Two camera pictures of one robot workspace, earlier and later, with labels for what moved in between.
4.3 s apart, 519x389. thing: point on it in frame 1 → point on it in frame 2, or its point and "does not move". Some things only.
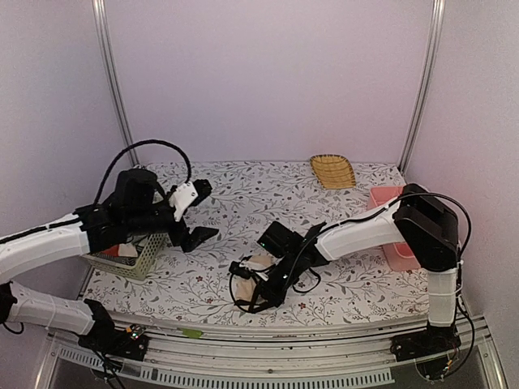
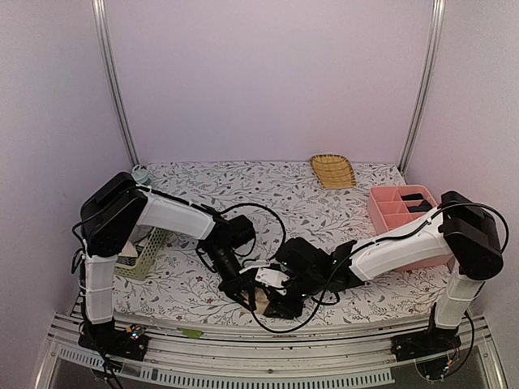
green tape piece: x=191 y=333 does not move
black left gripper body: x=141 y=222 → x=229 y=285
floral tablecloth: x=246 y=198 does not move
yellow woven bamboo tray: x=333 y=171 does not move
